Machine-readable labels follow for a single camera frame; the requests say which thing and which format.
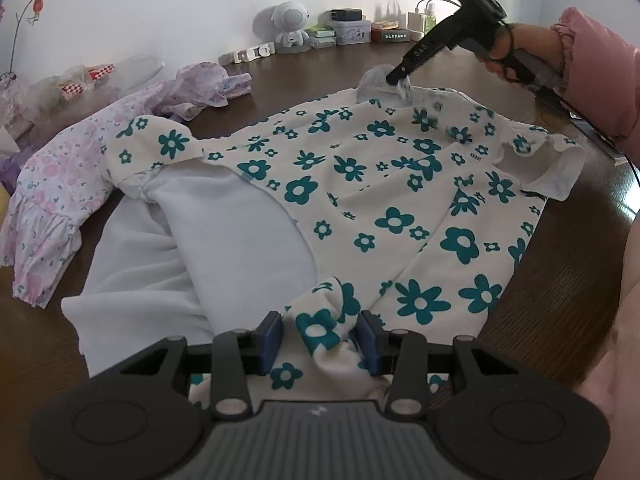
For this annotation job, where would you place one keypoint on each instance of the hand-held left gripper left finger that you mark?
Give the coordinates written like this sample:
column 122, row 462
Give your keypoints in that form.
column 270, row 342

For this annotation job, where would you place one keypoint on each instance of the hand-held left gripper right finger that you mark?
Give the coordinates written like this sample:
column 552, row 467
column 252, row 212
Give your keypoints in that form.
column 371, row 342

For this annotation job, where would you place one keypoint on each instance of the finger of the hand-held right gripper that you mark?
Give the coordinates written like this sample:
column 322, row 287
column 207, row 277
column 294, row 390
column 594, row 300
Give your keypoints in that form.
column 425, row 50

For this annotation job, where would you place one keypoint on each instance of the cream teal flower garment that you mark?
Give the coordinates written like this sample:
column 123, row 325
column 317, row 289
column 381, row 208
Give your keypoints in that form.
column 350, row 185

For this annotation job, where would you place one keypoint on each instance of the person's right forearm pink sleeve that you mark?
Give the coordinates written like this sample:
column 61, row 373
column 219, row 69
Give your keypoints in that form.
column 600, row 70

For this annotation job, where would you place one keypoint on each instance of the person's right hand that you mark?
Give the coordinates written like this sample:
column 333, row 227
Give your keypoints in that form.
column 537, row 42

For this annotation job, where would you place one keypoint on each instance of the green liquid bottle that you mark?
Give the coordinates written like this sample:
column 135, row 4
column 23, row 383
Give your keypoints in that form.
column 430, row 20

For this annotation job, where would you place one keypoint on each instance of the dark small box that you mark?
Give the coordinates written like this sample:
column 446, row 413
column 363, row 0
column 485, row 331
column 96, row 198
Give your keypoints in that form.
column 392, row 35

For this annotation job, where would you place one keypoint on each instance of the orange small box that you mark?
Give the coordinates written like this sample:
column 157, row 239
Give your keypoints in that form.
column 385, row 24

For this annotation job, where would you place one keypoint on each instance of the grey tin box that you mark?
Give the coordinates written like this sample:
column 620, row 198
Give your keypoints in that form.
column 351, row 32

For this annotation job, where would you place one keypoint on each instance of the green and white boxes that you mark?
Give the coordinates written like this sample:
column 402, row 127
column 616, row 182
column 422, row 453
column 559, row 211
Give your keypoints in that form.
column 320, row 36

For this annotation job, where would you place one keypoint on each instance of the white robot-shaped speaker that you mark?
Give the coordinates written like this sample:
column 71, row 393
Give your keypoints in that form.
column 289, row 17

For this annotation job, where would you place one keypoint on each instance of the white power strip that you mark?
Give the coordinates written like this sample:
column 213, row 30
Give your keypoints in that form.
column 247, row 53

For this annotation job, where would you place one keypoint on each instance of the lilac floral garment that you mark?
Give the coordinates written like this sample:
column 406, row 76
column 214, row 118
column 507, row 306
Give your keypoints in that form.
column 205, row 85

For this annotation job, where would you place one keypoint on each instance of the person's pink clothing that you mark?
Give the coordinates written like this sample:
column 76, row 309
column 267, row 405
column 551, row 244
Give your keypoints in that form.
column 622, row 360

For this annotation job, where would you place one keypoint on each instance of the pink floral dress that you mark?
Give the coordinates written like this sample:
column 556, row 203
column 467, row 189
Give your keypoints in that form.
column 55, row 180

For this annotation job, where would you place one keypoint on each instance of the clear plastic bags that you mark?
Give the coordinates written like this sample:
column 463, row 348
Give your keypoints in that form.
column 130, row 67

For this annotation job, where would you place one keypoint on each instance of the purple plastic bag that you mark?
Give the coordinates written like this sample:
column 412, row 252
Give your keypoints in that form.
column 10, row 160

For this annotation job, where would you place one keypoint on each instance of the red checkered packet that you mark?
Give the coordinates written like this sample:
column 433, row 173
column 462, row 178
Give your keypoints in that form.
column 87, row 77

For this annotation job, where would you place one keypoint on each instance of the white wall charger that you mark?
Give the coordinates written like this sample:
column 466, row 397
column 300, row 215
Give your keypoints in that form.
column 415, row 20

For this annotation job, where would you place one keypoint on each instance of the flower wall sticker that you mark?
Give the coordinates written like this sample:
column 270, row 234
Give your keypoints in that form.
column 34, row 7

